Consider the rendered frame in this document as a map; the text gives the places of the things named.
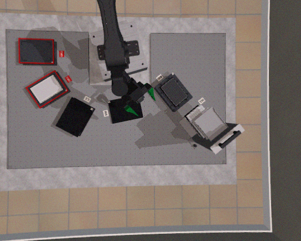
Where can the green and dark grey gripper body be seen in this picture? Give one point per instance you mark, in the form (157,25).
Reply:
(144,88)

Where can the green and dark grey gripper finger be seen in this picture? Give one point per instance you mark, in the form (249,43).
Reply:
(151,93)
(129,109)

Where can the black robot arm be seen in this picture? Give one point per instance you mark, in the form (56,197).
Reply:
(113,52)

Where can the white rectangular plate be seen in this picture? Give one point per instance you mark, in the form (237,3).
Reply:
(46,89)

